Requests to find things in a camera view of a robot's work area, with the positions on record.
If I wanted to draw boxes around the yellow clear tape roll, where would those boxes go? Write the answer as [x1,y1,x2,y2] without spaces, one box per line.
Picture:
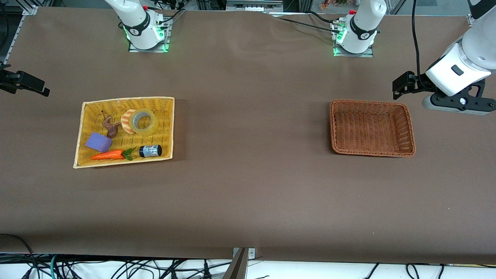
[129,109,159,136]

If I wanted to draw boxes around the brown woven basket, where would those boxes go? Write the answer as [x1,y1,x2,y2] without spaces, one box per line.
[329,99,416,158]

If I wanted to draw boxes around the purple block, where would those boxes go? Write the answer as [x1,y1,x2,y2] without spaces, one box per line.
[85,132,113,153]

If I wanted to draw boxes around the brown toy figure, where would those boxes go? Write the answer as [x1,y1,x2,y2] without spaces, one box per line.
[102,110,121,139]

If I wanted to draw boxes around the toy croissant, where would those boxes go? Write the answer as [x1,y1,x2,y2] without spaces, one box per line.
[120,110,136,134]

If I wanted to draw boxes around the orange toy carrot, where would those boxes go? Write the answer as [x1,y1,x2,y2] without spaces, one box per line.
[91,148,136,161]

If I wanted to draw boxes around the yellow woven basket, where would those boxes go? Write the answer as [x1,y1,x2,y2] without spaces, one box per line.
[73,96,175,169]

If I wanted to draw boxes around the small black bottle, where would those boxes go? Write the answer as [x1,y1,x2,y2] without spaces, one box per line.
[139,145,162,158]

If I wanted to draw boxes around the grey metal box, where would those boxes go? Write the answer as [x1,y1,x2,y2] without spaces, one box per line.
[226,0,284,12]

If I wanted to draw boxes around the aluminium frame rail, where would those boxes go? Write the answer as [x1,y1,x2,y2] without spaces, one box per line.
[5,14,27,64]

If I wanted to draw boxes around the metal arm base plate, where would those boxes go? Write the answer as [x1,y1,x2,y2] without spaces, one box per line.
[332,19,375,58]
[128,16,171,53]

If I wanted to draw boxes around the black cable on table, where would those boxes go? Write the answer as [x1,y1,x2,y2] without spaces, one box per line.
[276,16,339,31]
[304,10,343,24]

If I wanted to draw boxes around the black floor cable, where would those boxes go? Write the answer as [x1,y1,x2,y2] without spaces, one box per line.
[0,233,41,279]

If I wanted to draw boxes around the black base cable bundle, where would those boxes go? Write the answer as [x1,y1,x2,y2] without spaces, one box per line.
[155,0,187,24]

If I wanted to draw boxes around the metal mount post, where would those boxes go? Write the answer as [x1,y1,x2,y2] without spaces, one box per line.
[222,247,256,279]

